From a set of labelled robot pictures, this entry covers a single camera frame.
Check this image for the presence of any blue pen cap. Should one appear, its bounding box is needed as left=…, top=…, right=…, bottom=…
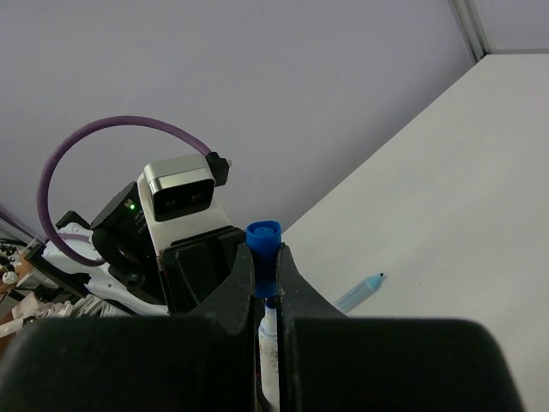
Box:
left=246, top=221, right=282, bottom=299

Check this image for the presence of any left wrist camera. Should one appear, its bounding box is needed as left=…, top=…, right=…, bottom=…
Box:
left=137, top=154, right=231, bottom=270

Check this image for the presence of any blue capped clear pen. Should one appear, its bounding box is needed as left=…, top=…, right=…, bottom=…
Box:
left=258, top=297, right=280, bottom=411

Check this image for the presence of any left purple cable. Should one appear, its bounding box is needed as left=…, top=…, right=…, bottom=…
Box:
left=38, top=114, right=232, bottom=267

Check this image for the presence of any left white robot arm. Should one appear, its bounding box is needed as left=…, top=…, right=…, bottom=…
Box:
left=87, top=182, right=245, bottom=314

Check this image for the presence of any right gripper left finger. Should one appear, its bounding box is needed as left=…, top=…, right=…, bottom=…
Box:
left=1, top=245, right=256, bottom=411

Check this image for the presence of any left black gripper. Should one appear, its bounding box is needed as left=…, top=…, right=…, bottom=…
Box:
left=160, top=227, right=244, bottom=315

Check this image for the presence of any left aluminium frame post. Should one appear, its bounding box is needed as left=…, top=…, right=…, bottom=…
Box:
left=449, top=0, right=492, bottom=63

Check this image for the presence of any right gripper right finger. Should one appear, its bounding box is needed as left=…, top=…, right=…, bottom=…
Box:
left=277, top=245, right=524, bottom=411

